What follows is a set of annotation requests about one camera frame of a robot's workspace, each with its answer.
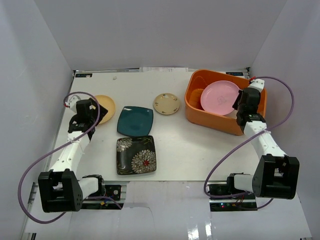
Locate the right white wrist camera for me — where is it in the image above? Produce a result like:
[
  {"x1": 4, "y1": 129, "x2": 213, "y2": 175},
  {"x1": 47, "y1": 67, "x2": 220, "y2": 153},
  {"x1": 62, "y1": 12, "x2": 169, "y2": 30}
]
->
[{"x1": 248, "y1": 78, "x2": 265, "y2": 93}]

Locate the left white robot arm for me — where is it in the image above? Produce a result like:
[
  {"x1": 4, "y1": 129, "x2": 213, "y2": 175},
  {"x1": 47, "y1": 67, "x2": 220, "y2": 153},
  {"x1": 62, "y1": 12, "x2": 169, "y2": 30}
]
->
[{"x1": 38, "y1": 98, "x2": 108, "y2": 213}]

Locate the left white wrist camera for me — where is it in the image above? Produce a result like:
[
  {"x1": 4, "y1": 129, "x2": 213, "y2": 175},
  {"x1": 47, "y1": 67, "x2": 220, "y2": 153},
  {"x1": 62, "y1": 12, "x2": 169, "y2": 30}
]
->
[{"x1": 64, "y1": 95, "x2": 81, "y2": 113}]

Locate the small beige patterned plate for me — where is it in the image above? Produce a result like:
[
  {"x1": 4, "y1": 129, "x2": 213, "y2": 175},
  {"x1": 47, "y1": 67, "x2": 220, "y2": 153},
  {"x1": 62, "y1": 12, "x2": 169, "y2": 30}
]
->
[{"x1": 153, "y1": 93, "x2": 181, "y2": 116}]

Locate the yellow round plate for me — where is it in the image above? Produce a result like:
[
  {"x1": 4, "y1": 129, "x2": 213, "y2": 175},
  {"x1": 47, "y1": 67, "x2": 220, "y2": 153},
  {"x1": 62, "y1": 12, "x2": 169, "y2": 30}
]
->
[{"x1": 95, "y1": 95, "x2": 116, "y2": 125}]

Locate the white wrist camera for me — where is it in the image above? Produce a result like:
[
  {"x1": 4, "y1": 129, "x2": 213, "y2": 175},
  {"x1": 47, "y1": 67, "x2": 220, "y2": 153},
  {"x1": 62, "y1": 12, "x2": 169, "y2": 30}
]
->
[
  {"x1": 248, "y1": 78, "x2": 265, "y2": 93},
  {"x1": 64, "y1": 95, "x2": 81, "y2": 113}
]

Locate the orange plastic bin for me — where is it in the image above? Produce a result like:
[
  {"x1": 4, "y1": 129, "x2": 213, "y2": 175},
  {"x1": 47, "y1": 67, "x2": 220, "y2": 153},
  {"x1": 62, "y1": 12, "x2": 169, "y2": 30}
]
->
[{"x1": 184, "y1": 69, "x2": 268, "y2": 137}]

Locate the right black table label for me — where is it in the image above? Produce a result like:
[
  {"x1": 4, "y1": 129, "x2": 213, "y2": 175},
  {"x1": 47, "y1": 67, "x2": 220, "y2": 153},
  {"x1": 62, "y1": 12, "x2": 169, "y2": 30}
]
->
[{"x1": 226, "y1": 71, "x2": 244, "y2": 77}]

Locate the small orange plate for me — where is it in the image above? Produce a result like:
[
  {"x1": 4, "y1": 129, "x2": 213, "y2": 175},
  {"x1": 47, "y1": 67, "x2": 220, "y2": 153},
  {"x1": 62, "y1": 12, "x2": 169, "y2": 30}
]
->
[{"x1": 189, "y1": 88, "x2": 204, "y2": 110}]

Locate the teal square plate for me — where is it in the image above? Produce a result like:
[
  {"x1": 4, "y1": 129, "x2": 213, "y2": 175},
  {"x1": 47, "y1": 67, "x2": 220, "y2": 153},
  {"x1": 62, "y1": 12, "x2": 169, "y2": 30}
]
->
[{"x1": 117, "y1": 106, "x2": 154, "y2": 137}]

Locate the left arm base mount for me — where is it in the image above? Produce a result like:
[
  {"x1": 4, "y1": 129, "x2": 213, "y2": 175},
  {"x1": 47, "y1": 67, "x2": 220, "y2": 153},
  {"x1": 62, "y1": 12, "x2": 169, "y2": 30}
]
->
[{"x1": 81, "y1": 184, "x2": 124, "y2": 210}]

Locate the black floral square plate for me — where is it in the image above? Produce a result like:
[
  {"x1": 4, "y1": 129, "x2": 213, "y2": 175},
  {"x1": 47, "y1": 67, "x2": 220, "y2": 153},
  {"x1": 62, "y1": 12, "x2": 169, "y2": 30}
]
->
[{"x1": 116, "y1": 135, "x2": 157, "y2": 176}]

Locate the pink round plate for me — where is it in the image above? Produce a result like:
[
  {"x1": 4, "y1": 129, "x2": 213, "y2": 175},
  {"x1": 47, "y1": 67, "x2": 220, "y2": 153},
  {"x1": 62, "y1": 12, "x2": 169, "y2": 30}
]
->
[{"x1": 200, "y1": 80, "x2": 240, "y2": 116}]

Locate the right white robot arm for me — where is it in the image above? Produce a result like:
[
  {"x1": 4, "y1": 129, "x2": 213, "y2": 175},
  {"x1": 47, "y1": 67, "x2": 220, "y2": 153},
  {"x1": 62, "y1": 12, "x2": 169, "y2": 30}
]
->
[{"x1": 225, "y1": 87, "x2": 300, "y2": 200}]

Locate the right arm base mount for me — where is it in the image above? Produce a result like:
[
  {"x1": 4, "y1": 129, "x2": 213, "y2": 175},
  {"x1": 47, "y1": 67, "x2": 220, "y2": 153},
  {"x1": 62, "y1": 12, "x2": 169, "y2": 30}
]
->
[{"x1": 206, "y1": 181, "x2": 258, "y2": 213}]

